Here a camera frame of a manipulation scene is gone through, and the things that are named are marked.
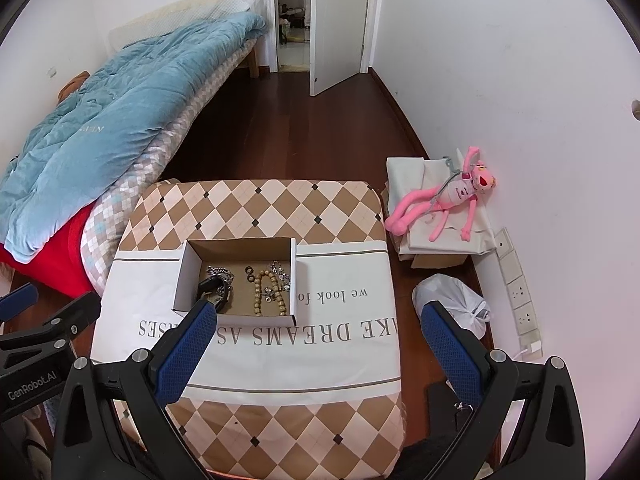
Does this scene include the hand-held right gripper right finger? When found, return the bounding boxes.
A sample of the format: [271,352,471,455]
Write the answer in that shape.
[420,301,587,480]

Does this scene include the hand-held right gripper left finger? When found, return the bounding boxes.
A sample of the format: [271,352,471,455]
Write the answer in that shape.
[52,300,218,480]

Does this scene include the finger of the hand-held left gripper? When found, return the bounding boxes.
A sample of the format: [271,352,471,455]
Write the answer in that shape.
[0,284,40,322]
[0,291,102,353]

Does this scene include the black wrist watch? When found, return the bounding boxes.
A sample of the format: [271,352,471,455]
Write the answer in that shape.
[197,277,233,306]

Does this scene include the cardboard box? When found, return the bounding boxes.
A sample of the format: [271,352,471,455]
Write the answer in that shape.
[172,236,298,326]
[410,252,468,268]

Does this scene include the wooden bead bracelet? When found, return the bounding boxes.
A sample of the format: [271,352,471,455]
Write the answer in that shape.
[251,270,288,317]

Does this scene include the thin silver necklace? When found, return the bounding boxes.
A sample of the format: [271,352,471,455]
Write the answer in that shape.
[266,260,292,292]

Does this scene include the red blanket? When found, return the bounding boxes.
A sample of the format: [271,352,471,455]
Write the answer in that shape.
[0,205,96,296]

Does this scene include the white plastic bag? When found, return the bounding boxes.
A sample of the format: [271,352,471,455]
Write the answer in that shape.
[412,274,492,341]

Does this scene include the flat cardboard box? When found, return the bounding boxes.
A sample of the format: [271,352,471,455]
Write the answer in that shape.
[410,252,468,268]

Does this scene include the diamond pattern printed tablecloth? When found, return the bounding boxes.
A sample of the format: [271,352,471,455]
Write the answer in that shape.
[90,178,406,480]

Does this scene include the pink plush toy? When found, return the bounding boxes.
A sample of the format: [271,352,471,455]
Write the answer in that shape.
[384,146,499,242]

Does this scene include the beige folded cloth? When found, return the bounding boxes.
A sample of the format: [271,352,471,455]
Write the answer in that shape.
[385,156,498,261]

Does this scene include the blue quilt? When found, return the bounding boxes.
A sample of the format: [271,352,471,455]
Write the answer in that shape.
[0,12,267,256]

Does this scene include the brown cushion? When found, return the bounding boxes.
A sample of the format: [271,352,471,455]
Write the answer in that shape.
[57,71,91,103]

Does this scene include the white door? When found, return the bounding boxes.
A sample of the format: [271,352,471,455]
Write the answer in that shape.
[308,0,373,97]

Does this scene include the white wall socket strip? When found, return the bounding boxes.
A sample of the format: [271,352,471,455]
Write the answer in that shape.
[492,227,543,356]

